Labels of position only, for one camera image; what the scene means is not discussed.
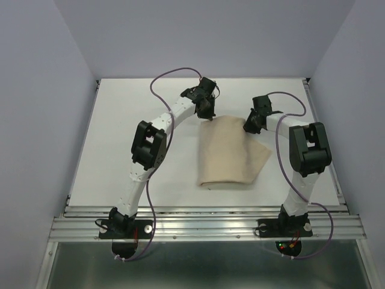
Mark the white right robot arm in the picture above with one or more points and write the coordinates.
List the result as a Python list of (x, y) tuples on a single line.
[(309, 150)]

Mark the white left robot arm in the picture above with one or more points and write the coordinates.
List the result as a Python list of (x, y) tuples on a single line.
[(149, 146)]

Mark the aluminium mounting rail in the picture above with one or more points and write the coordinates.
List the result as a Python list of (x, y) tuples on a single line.
[(206, 223)]

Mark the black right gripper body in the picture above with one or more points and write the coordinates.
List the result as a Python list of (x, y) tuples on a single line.
[(251, 123)]

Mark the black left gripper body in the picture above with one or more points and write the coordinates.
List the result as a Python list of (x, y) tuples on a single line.
[(207, 99)]

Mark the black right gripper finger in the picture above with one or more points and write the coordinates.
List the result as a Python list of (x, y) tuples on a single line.
[(250, 125), (261, 124)]

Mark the beige cloth drape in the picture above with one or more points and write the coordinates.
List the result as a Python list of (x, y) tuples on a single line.
[(228, 157)]

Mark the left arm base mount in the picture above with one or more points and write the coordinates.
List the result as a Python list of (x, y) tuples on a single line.
[(131, 238)]

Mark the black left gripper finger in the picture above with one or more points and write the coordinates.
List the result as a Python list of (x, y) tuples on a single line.
[(203, 111), (211, 109)]

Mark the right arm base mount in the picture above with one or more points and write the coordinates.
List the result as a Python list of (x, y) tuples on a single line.
[(288, 230)]

